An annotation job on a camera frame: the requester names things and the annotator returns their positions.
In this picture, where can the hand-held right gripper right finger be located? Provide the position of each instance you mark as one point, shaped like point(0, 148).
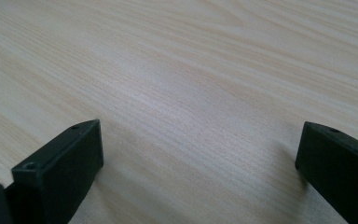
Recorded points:
point(338, 168)

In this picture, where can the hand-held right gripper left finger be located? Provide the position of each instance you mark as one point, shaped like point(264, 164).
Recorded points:
point(62, 169)

